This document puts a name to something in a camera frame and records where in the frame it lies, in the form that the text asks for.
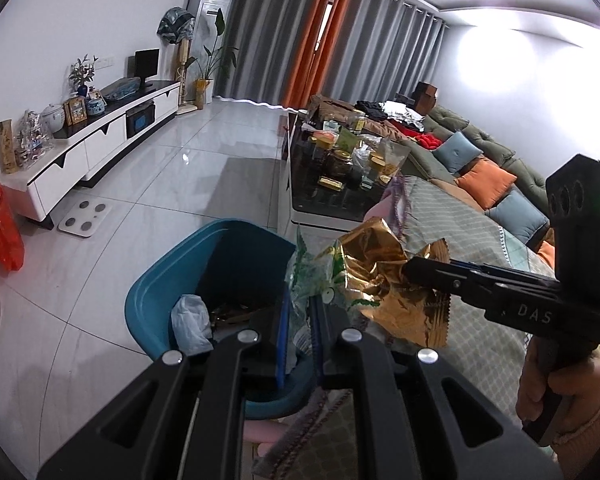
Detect blue trash bin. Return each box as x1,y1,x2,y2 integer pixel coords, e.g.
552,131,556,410
124,218,317,419

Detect white standing air conditioner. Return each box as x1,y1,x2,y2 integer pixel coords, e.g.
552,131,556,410
186,0,235,94

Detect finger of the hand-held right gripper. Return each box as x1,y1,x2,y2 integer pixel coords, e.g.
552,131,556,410
402,256,487,307
447,258,487,275

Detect gold foil wrapper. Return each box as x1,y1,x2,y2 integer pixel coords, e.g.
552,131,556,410
325,216,454,350

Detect yellow carved plaque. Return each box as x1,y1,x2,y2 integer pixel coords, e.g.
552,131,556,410
0,120,21,175

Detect grey curtains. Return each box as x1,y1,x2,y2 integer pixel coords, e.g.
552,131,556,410
215,0,447,117

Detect black monitor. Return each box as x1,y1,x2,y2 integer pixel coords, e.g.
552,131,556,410
134,49,161,89

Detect light blue pillow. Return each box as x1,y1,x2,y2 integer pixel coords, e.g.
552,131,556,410
432,131,484,176
485,189,549,247

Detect blue vase with flowers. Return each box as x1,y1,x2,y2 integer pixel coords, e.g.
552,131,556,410
68,55,99,99

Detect cluttered coffee table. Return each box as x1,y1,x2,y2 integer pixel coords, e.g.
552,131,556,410
277,95,413,234

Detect orange pillow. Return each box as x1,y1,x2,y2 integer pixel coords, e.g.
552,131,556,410
455,157,519,211
535,240,557,272

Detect wooden picture frame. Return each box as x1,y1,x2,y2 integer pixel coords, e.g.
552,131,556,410
63,97,88,126

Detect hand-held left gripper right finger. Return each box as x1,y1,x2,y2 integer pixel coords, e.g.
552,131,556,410
307,296,564,480

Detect white ceramic jar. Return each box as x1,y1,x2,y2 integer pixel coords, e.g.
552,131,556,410
40,103,66,134

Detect glass jar with gold lid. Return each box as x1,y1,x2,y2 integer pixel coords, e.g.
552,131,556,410
326,148,355,181

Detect clear green-printed plastic wrapper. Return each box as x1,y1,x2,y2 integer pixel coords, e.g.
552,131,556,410
286,230,381,363

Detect person's right hand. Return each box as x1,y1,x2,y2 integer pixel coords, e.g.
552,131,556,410
516,340,600,442

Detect tall potted plant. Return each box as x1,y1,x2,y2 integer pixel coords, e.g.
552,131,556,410
187,7,241,110

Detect standing fan with cloth cover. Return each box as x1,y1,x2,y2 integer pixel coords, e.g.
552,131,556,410
158,7,197,87

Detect glass ornament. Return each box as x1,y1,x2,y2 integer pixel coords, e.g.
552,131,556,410
17,110,55,169

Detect white plastic bag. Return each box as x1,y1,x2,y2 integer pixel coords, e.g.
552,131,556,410
171,295,215,354

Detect orange curtain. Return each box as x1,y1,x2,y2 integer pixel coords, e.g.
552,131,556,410
282,0,353,110

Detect blue oval tray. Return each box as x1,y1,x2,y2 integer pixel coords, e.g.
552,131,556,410
101,78,140,102

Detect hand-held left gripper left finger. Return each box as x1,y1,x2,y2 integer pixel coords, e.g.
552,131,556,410
37,294,289,480

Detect white bathroom scale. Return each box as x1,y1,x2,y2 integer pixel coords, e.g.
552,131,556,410
58,199,113,235

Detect pile of clothes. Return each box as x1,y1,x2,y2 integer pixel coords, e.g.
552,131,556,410
355,100,441,152

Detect wooden box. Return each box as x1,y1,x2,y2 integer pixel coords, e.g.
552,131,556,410
412,81,439,116

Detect green sofa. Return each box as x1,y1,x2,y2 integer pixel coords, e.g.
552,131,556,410
409,105,557,262

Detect white tv cabinet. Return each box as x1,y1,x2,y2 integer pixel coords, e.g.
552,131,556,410
27,80,181,224

